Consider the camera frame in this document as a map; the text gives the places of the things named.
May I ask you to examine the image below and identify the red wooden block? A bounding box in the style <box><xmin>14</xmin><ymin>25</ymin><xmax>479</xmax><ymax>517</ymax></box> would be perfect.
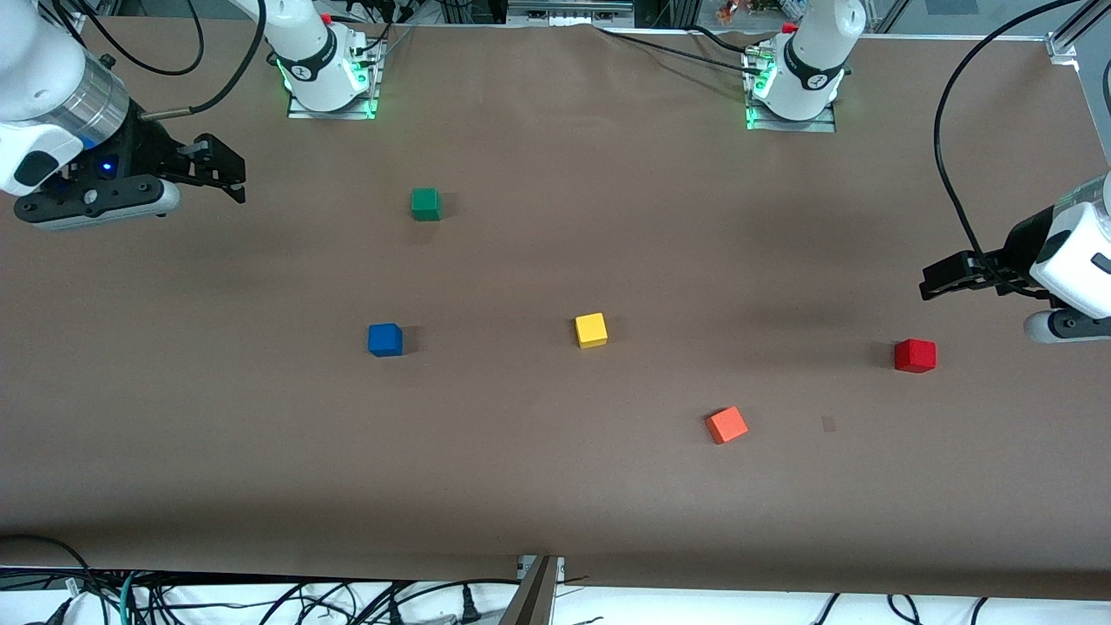
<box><xmin>895</xmin><ymin>339</ymin><xmax>938</xmax><ymax>374</ymax></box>

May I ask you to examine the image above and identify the orange wooden block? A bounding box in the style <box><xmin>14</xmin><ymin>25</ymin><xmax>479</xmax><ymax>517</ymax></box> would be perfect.
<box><xmin>705</xmin><ymin>405</ymin><xmax>749</xmax><ymax>445</ymax></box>

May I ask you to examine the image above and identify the grey power strip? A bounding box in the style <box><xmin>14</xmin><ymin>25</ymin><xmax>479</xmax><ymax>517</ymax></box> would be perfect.
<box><xmin>508</xmin><ymin>0</ymin><xmax>636</xmax><ymax>24</ymax></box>

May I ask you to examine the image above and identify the aluminium profile bar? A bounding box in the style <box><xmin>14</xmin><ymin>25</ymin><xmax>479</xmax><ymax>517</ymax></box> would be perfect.
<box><xmin>503</xmin><ymin>556</ymin><xmax>565</xmax><ymax>625</ymax></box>

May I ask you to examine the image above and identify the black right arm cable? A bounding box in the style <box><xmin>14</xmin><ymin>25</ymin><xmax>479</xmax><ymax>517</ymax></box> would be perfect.
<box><xmin>52</xmin><ymin>0</ymin><xmax>270</xmax><ymax>122</ymax></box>

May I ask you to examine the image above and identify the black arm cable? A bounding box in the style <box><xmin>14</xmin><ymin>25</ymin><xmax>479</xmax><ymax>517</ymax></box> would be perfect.
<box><xmin>933</xmin><ymin>0</ymin><xmax>1086</xmax><ymax>300</ymax></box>
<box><xmin>52</xmin><ymin>0</ymin><xmax>270</xmax><ymax>122</ymax></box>

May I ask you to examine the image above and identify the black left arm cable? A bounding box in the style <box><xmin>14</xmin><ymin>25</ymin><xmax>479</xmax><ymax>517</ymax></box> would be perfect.
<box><xmin>933</xmin><ymin>0</ymin><xmax>1086</xmax><ymax>300</ymax></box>

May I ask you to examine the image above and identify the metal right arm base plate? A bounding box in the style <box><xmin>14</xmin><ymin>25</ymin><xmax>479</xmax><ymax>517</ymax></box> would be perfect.
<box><xmin>286</xmin><ymin>35</ymin><xmax>381</xmax><ymax>121</ymax></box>

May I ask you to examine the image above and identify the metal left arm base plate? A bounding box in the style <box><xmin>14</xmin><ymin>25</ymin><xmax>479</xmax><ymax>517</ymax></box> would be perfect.
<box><xmin>744</xmin><ymin>48</ymin><xmax>838</xmax><ymax>134</ymax></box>

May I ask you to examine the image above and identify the aluminium corner frame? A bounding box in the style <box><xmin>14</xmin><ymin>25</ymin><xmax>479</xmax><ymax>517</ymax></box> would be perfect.
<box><xmin>1046</xmin><ymin>0</ymin><xmax>1111</xmax><ymax>166</ymax></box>

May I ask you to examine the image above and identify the black cable on table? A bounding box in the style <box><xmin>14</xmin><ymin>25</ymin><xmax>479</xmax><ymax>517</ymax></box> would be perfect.
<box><xmin>595</xmin><ymin>24</ymin><xmax>765</xmax><ymax>77</ymax></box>

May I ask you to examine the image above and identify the black looping floor cable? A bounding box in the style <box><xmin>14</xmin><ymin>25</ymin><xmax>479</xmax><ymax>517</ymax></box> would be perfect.
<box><xmin>0</xmin><ymin>534</ymin><xmax>92</xmax><ymax>595</ymax></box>

